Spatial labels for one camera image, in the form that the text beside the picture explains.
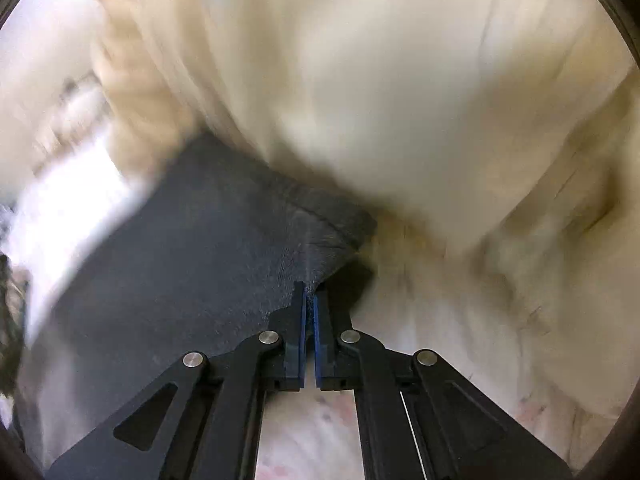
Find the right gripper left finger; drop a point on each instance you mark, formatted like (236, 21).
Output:
(201, 418)

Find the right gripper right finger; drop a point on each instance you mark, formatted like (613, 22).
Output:
(418, 418)

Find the dark grey denim pants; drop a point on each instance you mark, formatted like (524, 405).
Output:
(216, 248)

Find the white floral bed sheet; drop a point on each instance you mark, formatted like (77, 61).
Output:
(62, 219)

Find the cream yellow duvet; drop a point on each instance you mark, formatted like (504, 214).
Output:
(495, 141)

